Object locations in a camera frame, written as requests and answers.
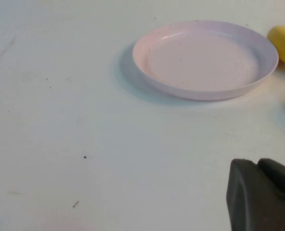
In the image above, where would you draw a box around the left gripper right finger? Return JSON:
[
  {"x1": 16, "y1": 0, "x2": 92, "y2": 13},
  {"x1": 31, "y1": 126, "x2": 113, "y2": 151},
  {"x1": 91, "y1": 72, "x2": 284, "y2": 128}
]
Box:
[{"x1": 257, "y1": 158, "x2": 285, "y2": 207}]

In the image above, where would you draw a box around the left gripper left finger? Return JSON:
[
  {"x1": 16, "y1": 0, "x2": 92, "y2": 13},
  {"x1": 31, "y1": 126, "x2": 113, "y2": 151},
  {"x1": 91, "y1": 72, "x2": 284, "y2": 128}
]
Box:
[{"x1": 226, "y1": 158, "x2": 285, "y2": 231}]

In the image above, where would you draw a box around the yellow toy banana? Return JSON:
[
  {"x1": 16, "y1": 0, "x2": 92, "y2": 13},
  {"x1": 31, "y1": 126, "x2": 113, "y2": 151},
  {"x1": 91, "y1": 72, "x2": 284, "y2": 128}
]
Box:
[{"x1": 267, "y1": 25, "x2": 285, "y2": 70}]

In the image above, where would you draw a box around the pink round plate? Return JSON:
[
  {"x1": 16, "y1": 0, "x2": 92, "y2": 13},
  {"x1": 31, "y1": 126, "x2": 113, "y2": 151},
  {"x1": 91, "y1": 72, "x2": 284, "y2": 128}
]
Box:
[{"x1": 132, "y1": 20, "x2": 280, "y2": 101}]

